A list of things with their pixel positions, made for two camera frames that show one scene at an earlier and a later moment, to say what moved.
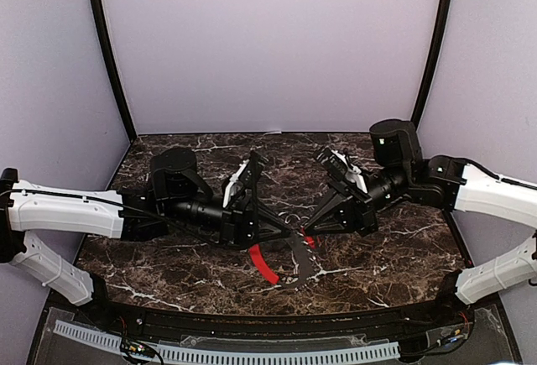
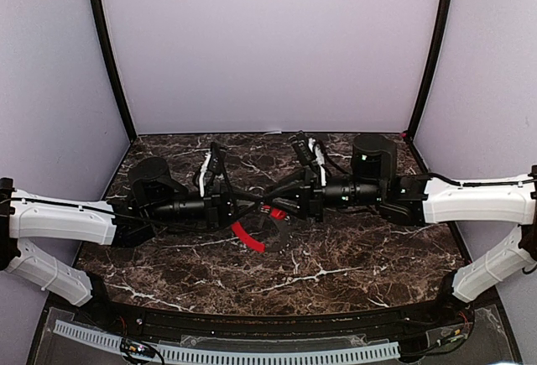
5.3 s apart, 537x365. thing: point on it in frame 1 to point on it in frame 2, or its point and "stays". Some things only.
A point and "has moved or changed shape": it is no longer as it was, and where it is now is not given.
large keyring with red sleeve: [256, 257] has moved or changed shape
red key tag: [310, 241] to [278, 213]
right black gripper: [355, 212] to [309, 196]
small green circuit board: [138, 347] stays
